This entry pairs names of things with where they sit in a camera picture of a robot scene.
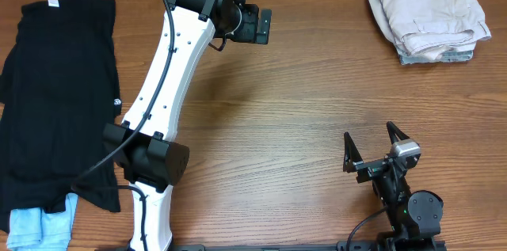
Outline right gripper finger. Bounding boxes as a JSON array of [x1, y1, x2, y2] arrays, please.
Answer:
[[387, 121, 410, 145], [343, 132, 364, 173]]

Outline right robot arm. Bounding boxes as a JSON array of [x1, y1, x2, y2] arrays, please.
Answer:
[[342, 121, 446, 251]]

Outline beige khaki shorts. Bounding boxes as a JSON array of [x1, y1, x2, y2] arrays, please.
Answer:
[[368, 0, 491, 60]]

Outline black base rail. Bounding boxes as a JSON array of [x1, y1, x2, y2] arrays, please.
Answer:
[[168, 241, 384, 251]]

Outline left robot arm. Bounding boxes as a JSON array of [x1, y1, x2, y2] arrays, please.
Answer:
[[104, 0, 272, 250]]

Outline black garment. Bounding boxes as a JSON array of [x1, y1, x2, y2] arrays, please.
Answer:
[[1, 0, 121, 230]]

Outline folded blue denim jeans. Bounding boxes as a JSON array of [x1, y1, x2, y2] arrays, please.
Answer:
[[397, 50, 474, 65]]

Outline light blue garment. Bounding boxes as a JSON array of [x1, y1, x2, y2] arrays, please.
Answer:
[[6, 193, 78, 251]]

